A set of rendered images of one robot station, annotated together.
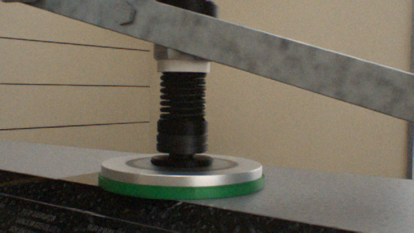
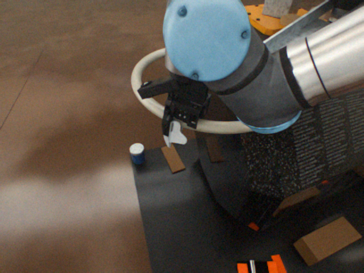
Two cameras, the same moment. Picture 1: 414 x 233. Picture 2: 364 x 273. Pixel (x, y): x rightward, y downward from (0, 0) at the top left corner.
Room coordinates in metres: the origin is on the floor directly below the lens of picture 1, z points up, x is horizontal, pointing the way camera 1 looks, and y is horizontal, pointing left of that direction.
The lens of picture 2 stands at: (0.84, -1.09, 1.31)
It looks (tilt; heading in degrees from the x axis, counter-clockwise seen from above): 47 degrees down; 130
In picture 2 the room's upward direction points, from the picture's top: straight up
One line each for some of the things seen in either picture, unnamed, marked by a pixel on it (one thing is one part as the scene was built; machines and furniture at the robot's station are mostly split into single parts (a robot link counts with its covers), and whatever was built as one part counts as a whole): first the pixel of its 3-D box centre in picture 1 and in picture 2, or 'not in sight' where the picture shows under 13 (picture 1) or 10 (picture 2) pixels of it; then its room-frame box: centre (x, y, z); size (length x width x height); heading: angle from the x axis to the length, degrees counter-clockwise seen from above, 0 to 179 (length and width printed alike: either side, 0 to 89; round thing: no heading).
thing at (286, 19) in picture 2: not in sight; (297, 23); (0.45, 0.50, 0.81); 0.20 x 0.10 x 0.05; 156
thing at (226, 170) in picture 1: (182, 167); not in sight; (0.72, 0.03, 0.87); 0.21 x 0.21 x 0.01
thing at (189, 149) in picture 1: (182, 147); not in sight; (0.72, 0.03, 0.90); 0.07 x 0.07 x 0.01
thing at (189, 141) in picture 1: (182, 138); not in sight; (0.72, 0.03, 0.91); 0.07 x 0.07 x 0.01
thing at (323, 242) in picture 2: not in sight; (326, 240); (1.20, -0.30, 0.07); 0.30 x 0.12 x 0.12; 63
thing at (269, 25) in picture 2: not in sight; (278, 16); (0.27, 0.68, 0.76); 0.49 x 0.49 x 0.05; 58
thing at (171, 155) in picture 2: not in sight; (172, 157); (0.15, -0.40, 0.02); 0.25 x 0.10 x 0.01; 154
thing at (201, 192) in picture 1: (182, 170); not in sight; (0.72, 0.03, 0.87); 0.22 x 0.22 x 0.04
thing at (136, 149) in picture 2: not in sight; (137, 153); (-0.03, -0.57, 0.08); 0.10 x 0.10 x 0.13
